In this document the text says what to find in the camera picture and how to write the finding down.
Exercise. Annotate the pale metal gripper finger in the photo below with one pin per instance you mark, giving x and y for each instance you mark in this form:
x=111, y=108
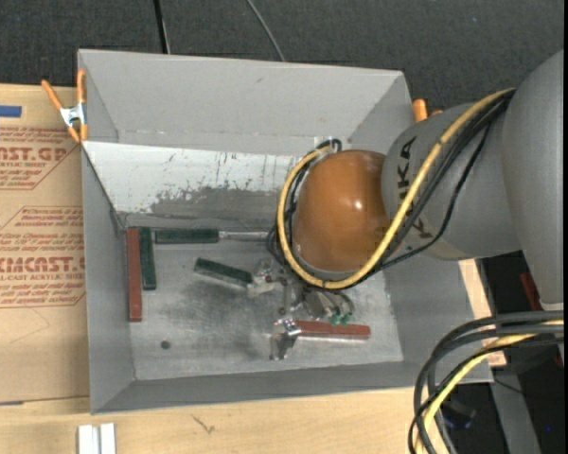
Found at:
x=284, y=336
x=264, y=277

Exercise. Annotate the dark green flat block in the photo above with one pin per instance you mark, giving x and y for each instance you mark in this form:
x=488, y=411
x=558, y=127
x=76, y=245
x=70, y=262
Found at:
x=147, y=263
x=187, y=236
x=222, y=272

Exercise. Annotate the red-brown flat block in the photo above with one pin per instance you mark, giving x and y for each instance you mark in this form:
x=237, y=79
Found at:
x=134, y=277
x=341, y=330

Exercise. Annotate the grey metal bin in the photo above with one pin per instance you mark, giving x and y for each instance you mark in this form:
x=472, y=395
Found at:
x=208, y=92

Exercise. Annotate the brown cardboard board red print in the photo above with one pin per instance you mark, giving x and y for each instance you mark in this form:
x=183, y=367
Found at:
x=33, y=234

